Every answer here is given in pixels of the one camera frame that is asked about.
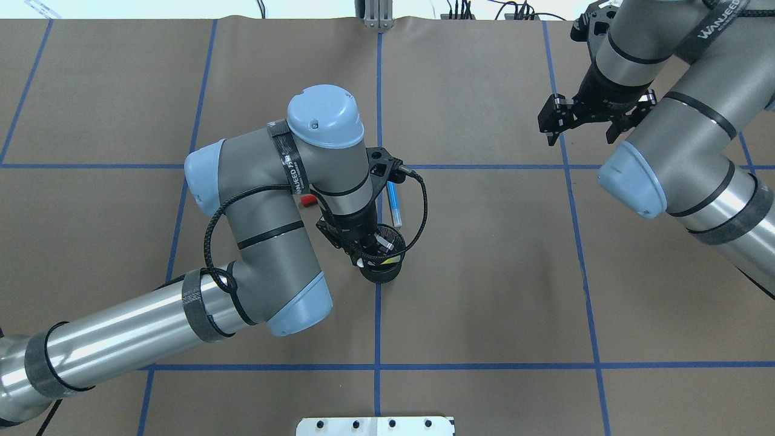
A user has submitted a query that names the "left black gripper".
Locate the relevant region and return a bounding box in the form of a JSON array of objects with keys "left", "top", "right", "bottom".
[{"left": 316, "top": 216, "right": 401, "bottom": 267}]

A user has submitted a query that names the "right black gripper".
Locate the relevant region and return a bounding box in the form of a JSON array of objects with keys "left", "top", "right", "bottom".
[{"left": 538, "top": 89, "right": 657, "bottom": 146}]

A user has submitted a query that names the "yellow marker pen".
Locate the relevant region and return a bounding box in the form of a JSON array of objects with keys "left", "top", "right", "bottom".
[{"left": 380, "top": 255, "right": 402, "bottom": 265}]

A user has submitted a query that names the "blue marker pen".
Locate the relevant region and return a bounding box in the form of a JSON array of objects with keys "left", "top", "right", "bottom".
[{"left": 386, "top": 182, "right": 403, "bottom": 228}]

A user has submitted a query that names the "red white marker pen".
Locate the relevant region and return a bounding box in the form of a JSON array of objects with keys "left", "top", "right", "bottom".
[{"left": 300, "top": 194, "right": 318, "bottom": 207}]

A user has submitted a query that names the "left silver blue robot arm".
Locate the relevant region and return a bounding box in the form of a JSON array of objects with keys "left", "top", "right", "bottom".
[{"left": 2, "top": 84, "right": 423, "bottom": 429}]

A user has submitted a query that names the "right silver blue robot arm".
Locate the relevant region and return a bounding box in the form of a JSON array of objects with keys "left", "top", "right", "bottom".
[{"left": 537, "top": 1, "right": 774, "bottom": 297}]

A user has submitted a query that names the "black mesh pen cup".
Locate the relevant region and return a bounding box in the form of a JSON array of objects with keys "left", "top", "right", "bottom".
[{"left": 359, "top": 223, "right": 406, "bottom": 283}]

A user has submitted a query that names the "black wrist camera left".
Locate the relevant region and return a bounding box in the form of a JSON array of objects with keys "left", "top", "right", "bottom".
[{"left": 366, "top": 147, "right": 407, "bottom": 200}]

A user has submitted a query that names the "white camera mast base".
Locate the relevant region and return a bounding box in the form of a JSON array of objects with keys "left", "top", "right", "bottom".
[{"left": 295, "top": 416, "right": 456, "bottom": 435}]

